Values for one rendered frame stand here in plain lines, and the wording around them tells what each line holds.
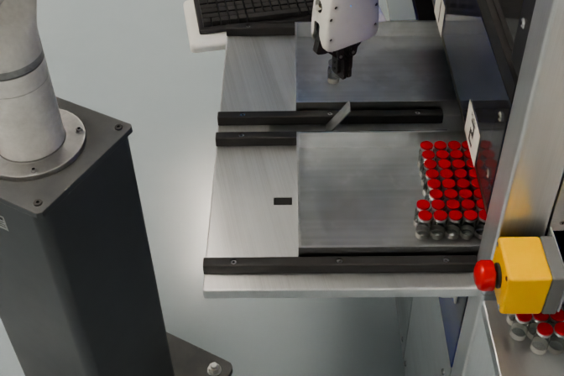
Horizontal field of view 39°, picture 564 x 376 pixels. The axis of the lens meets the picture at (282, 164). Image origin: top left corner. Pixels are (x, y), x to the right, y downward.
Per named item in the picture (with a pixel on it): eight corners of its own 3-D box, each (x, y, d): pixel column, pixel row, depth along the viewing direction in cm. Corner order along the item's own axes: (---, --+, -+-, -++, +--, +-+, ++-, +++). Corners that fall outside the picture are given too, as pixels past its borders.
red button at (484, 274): (498, 273, 105) (503, 253, 102) (504, 297, 102) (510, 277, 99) (469, 273, 105) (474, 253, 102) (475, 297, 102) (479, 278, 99)
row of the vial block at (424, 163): (429, 160, 134) (432, 140, 131) (445, 240, 121) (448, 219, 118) (416, 160, 135) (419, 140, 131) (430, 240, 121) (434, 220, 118)
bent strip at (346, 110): (348, 126, 142) (350, 100, 138) (349, 137, 140) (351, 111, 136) (269, 126, 142) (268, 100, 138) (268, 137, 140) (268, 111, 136)
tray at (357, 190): (493, 144, 137) (497, 129, 135) (527, 261, 118) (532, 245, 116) (296, 147, 138) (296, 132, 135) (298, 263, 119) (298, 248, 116)
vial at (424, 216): (428, 230, 123) (431, 209, 120) (430, 240, 121) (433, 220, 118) (414, 230, 123) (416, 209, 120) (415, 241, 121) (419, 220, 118)
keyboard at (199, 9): (359, -16, 192) (359, -25, 190) (374, 15, 182) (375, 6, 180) (193, 2, 187) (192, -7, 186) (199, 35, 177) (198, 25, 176)
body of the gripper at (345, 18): (331, -5, 114) (329, 59, 122) (389, -25, 118) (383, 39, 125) (303, -28, 119) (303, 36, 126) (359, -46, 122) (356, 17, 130)
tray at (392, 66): (462, 34, 162) (464, 19, 160) (485, 115, 143) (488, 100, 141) (295, 36, 163) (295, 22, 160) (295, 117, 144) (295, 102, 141)
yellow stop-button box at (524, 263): (542, 271, 107) (554, 234, 102) (556, 315, 102) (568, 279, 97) (486, 271, 107) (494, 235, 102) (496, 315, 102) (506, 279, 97)
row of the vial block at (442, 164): (442, 160, 134) (446, 139, 131) (460, 240, 121) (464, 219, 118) (430, 160, 134) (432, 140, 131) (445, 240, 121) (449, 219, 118)
